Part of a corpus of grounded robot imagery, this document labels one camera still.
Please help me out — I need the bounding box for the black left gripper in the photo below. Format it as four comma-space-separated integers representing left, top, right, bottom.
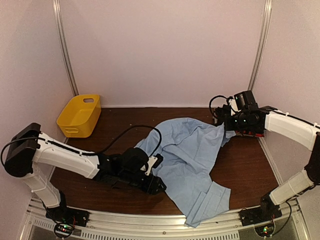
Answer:
119, 169, 167, 195

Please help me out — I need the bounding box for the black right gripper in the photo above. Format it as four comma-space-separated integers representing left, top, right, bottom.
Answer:
224, 112, 250, 131

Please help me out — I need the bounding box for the light blue long sleeve shirt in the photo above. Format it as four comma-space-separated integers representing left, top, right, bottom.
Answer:
136, 117, 236, 228

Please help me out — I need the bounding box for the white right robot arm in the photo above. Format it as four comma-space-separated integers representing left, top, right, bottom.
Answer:
222, 90, 320, 221

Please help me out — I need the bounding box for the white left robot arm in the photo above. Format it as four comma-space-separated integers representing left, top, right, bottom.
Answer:
0, 122, 167, 222

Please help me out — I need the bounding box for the red black plaid folded shirt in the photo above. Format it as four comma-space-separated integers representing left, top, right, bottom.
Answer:
240, 131, 265, 138

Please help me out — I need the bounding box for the black folded button shirt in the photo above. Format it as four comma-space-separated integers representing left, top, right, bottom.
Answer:
212, 104, 231, 126

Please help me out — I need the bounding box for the yellow plastic basket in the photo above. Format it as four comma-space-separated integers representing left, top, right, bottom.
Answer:
56, 94, 102, 138

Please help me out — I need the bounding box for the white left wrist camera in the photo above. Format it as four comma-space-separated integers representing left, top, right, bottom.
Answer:
140, 154, 164, 176

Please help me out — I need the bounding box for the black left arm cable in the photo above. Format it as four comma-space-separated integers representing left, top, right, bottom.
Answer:
0, 124, 163, 173

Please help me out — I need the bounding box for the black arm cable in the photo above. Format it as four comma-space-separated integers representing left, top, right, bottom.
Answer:
208, 94, 236, 121
0, 124, 163, 173

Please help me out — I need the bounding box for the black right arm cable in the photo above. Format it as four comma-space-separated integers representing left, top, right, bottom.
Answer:
208, 94, 236, 121

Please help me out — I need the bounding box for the aluminium front rail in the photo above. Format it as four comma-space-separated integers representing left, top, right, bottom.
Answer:
23, 197, 308, 240

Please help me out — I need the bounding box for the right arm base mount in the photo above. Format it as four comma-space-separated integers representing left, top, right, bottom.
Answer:
238, 207, 282, 227

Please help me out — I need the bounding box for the aluminium right corner post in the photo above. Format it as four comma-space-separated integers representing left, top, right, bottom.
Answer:
247, 0, 273, 91

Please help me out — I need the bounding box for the aluminium corner post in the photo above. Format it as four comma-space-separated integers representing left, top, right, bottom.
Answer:
52, 0, 79, 96
247, 0, 273, 91

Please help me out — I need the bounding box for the aluminium left corner post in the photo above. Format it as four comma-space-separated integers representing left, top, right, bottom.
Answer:
52, 0, 79, 96

